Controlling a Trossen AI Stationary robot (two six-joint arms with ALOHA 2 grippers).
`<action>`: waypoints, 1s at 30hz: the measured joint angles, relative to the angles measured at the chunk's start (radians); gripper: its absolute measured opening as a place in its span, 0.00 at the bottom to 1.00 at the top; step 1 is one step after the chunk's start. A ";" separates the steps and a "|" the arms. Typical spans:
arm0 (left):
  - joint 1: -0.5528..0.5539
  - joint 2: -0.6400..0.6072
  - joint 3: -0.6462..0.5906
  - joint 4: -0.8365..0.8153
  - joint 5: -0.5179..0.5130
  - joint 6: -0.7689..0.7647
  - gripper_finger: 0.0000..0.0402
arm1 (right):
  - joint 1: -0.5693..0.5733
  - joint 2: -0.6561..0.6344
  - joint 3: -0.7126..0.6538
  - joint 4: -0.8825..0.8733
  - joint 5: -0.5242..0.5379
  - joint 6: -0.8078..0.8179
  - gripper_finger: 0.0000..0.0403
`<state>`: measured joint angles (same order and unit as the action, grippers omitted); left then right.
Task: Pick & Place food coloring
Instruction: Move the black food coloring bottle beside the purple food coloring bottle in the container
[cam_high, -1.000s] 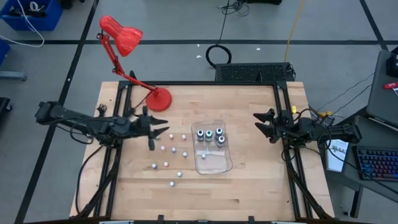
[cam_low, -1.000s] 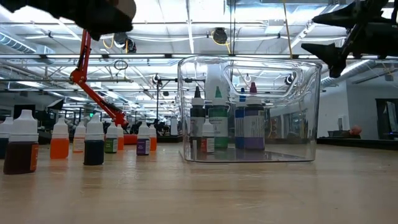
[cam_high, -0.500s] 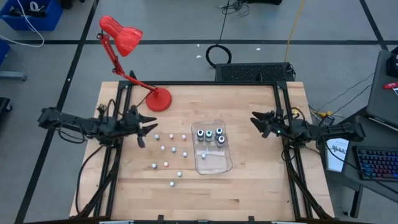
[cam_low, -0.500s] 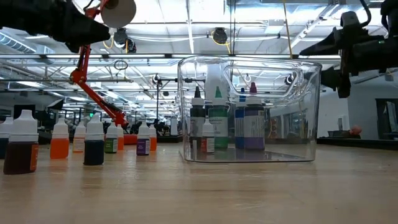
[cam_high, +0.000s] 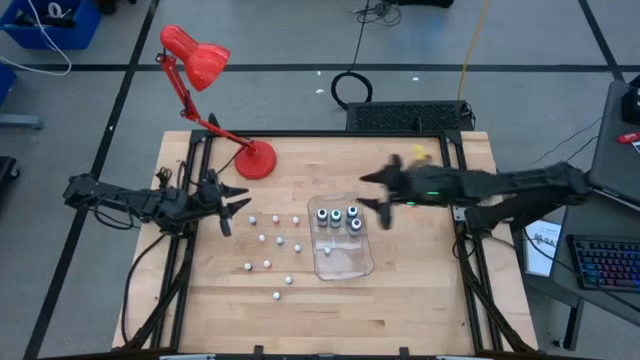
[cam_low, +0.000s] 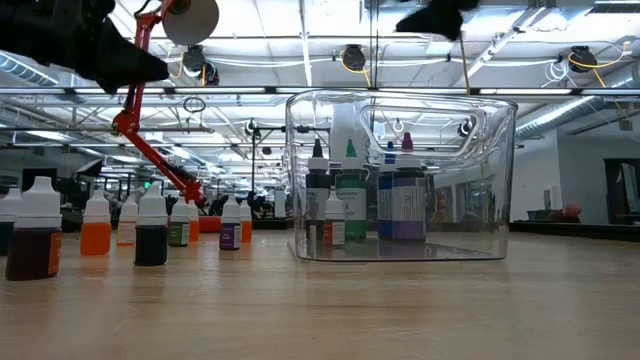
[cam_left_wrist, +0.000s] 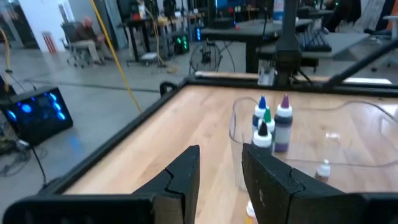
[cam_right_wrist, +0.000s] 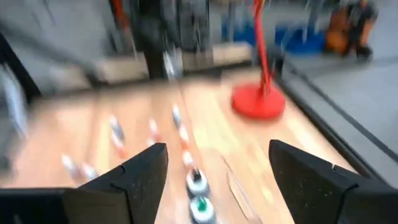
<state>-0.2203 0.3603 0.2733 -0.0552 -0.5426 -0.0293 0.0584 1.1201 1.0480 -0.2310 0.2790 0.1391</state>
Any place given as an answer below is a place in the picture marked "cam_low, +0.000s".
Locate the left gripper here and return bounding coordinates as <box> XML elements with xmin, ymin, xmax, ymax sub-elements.
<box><xmin>0</xmin><ymin>0</ymin><xmax>170</xmax><ymax>95</ymax></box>

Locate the black boom stand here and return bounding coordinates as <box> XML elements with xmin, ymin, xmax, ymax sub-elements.
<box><xmin>243</xmin><ymin>118</ymin><xmax>312</xmax><ymax>201</ymax></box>

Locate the small purple dropper bottle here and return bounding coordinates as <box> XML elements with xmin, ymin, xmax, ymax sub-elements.
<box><xmin>218</xmin><ymin>195</ymin><xmax>243</xmax><ymax>252</ymax></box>

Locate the tall purple food colouring bottle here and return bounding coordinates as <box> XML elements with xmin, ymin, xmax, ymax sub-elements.
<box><xmin>391</xmin><ymin>131</ymin><xmax>428</xmax><ymax>242</ymax></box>

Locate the tall blue food colouring bottle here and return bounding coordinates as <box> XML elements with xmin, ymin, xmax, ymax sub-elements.
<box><xmin>377</xmin><ymin>141</ymin><xmax>401</xmax><ymax>240</ymax></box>

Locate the silver ventilation duct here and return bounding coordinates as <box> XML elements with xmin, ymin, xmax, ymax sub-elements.
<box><xmin>514</xmin><ymin>94</ymin><xmax>640</xmax><ymax>139</ymax></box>

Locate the person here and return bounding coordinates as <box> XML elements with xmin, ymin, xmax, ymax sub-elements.
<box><xmin>547</xmin><ymin>201</ymin><xmax>584</xmax><ymax>224</ymax></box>

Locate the small brown dropper bottle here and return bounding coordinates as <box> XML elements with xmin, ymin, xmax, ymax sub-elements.
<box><xmin>4</xmin><ymin>175</ymin><xmax>64</xmax><ymax>282</ymax></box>

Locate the white board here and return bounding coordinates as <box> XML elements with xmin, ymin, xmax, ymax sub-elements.
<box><xmin>273</xmin><ymin>189</ymin><xmax>289</xmax><ymax>219</ymax></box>

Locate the small black dropper bottle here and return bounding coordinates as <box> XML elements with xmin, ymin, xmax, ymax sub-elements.
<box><xmin>133</xmin><ymin>182</ymin><xmax>169</xmax><ymax>268</ymax></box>

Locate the small green dropper bottle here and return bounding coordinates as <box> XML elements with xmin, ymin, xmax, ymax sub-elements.
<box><xmin>167</xmin><ymin>195</ymin><xmax>191</xmax><ymax>248</ymax></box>

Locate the clear plastic bin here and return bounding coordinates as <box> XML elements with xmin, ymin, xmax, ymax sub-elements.
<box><xmin>284</xmin><ymin>89</ymin><xmax>519</xmax><ymax>264</ymax></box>

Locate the black aluminium table frame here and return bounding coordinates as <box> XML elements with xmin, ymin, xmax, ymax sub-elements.
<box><xmin>0</xmin><ymin>217</ymin><xmax>640</xmax><ymax>243</ymax></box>

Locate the yellow power cable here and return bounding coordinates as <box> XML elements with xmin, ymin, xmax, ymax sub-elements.
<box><xmin>458</xmin><ymin>34</ymin><xmax>474</xmax><ymax>96</ymax></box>

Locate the tall green food colouring bottle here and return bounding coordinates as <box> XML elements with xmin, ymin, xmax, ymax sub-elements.
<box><xmin>334</xmin><ymin>138</ymin><xmax>369</xmax><ymax>240</ymax></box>

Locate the small yellow dropper bottle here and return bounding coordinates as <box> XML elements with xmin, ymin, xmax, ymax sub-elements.
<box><xmin>116</xmin><ymin>194</ymin><xmax>139</xmax><ymax>247</ymax></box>

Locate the black framed doorway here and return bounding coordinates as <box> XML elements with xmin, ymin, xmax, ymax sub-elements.
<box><xmin>603</xmin><ymin>158</ymin><xmax>640</xmax><ymax>226</ymax></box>

